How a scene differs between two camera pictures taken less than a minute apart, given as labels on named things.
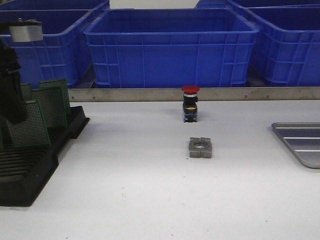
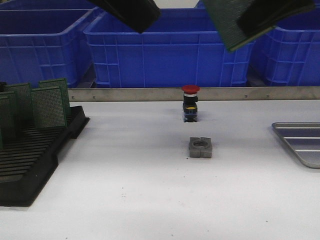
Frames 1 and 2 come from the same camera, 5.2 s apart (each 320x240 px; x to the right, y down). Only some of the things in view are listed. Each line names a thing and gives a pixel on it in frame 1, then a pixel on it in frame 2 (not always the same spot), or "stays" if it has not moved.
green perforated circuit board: x=53 y=104 stays
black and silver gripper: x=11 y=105 to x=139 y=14
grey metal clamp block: x=200 y=147 stays
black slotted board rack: x=25 y=169 stays
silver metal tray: x=303 y=138 stays
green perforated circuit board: x=30 y=131 to x=226 y=14
